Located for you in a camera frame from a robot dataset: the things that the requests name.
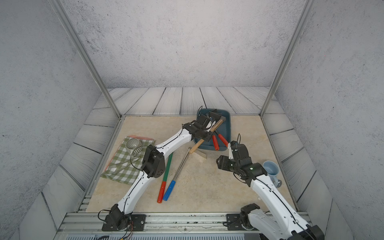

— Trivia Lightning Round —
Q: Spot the grey hoe red grip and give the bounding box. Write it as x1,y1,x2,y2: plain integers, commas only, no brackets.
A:
212,135,220,151
218,134,229,147

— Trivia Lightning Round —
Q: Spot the wooden handled hoe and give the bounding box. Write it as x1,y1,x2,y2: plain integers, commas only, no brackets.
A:
186,109,226,154

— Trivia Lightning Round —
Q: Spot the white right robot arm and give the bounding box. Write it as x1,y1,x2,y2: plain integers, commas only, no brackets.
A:
217,141,325,240

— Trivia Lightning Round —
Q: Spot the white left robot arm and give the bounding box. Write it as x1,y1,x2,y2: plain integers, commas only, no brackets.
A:
104,112,226,231

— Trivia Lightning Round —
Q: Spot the teal plastic storage box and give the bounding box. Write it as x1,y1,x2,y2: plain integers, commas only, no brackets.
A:
196,106,231,151

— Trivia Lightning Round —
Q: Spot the steel hoe with blue grip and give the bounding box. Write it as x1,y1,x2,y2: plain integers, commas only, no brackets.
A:
162,147,207,201

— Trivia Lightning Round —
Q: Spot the green hoe with red grip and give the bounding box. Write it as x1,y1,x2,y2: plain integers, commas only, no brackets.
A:
157,153,173,204

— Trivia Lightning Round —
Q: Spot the light blue mug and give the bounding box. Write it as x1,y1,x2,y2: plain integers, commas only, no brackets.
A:
263,161,282,188

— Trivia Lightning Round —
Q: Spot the green white checkered cloth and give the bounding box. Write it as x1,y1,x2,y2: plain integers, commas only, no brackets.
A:
101,138,155,185

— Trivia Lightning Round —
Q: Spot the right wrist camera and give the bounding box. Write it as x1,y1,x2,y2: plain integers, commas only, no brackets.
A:
228,141,237,160

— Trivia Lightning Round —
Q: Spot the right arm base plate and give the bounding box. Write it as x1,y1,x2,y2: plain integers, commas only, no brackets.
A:
223,214,259,231

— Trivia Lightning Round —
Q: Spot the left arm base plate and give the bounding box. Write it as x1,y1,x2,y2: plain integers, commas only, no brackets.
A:
102,214,147,232

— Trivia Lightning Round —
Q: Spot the aluminium front rail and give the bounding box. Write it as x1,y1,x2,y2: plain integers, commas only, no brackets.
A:
54,212,268,240

